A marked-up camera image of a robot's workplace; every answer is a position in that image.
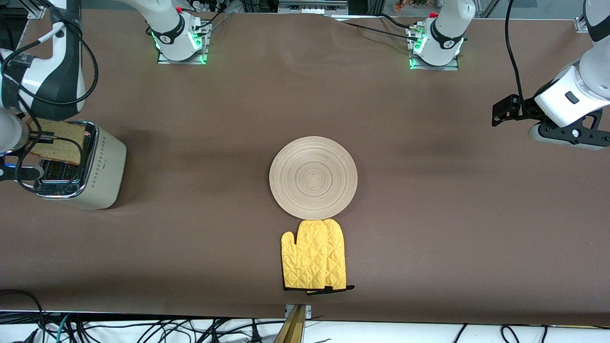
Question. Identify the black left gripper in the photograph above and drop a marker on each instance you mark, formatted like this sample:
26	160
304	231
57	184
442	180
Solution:
523	111

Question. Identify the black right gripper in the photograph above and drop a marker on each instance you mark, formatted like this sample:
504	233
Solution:
14	172

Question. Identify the brown bread slice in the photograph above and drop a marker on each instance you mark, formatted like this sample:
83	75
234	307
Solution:
66	147

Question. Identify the round wooden plate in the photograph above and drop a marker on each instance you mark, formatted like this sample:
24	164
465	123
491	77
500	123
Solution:
313	178

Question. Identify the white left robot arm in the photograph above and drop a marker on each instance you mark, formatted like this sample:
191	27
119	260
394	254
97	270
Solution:
445	38

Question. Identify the beige chrome toaster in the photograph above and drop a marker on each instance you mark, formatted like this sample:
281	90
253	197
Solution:
102	162

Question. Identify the orange background object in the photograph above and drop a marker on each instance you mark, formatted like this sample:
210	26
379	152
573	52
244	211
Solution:
402	5

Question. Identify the yellow quilted oven mitt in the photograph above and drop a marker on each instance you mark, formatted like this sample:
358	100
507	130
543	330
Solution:
305	257
339	257

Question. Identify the gold metal profile bar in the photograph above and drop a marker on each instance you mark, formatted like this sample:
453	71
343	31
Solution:
293	328

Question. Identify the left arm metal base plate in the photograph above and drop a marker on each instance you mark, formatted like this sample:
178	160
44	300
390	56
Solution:
433	67

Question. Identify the aluminium table corner bracket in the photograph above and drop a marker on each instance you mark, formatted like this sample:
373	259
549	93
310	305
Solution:
37	12
581	25

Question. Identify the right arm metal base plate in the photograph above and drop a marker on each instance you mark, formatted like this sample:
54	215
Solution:
181	62

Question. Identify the silver metal frame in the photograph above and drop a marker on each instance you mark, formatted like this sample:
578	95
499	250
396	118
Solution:
310	7

